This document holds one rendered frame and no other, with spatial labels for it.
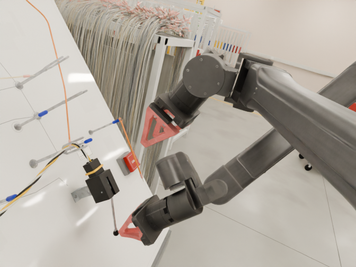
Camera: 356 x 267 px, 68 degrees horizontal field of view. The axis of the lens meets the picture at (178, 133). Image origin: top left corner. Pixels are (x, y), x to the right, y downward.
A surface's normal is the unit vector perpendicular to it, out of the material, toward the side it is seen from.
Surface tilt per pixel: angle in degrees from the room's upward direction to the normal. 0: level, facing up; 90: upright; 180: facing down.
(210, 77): 89
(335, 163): 90
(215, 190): 62
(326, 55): 90
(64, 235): 50
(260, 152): 57
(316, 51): 90
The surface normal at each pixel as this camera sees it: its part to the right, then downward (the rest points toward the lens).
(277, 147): -0.20, -0.15
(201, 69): -0.22, 0.32
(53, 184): 0.87, -0.33
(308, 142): -0.97, -0.21
